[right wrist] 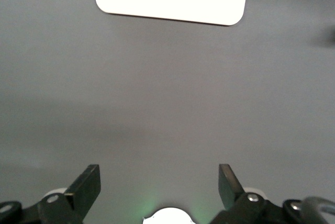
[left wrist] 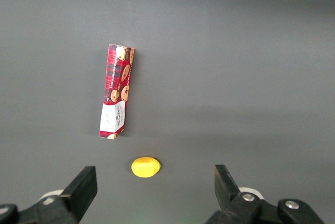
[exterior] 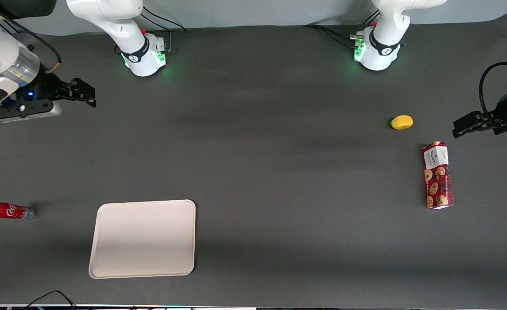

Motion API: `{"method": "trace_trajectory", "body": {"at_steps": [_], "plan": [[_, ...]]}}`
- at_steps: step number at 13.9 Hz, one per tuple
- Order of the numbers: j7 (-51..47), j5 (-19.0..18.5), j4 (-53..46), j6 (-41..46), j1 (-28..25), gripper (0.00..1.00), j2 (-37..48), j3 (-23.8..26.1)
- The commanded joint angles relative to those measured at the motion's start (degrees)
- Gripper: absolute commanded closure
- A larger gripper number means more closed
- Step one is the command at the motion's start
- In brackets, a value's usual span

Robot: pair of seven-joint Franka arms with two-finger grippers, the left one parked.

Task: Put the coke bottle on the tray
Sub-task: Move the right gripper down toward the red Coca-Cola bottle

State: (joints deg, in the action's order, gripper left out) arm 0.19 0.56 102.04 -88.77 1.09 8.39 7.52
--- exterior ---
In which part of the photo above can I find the red cookie box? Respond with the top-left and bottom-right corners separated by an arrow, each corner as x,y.
422,141 -> 455,210

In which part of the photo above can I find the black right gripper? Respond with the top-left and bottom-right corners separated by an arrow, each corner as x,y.
9,69 -> 97,108

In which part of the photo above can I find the black right arm base cable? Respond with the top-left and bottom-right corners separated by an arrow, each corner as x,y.
114,5 -> 187,56

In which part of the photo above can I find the black cable at table edge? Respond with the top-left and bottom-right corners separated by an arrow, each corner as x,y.
20,290 -> 78,310

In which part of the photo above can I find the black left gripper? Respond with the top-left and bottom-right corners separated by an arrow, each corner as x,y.
452,85 -> 507,139

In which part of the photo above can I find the black left gripper cable loop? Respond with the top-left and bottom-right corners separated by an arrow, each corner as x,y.
478,62 -> 507,122

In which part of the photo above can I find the black arm base cable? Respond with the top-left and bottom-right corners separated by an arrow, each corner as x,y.
114,5 -> 187,56
303,9 -> 380,49

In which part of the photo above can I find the red coke bottle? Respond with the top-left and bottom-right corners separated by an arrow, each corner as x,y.
0,201 -> 35,220

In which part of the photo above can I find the yellow lemon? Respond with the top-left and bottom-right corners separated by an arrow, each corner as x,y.
390,115 -> 414,130

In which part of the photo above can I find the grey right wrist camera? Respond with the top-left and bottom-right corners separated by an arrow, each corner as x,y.
0,101 -> 62,124

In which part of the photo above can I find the black right arm wrist cable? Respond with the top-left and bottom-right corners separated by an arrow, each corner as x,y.
0,8 -> 62,74

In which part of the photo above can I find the beige plastic tray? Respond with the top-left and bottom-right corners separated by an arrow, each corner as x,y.
88,199 -> 196,279

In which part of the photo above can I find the black left arm base cable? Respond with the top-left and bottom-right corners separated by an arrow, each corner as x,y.
303,9 -> 380,49

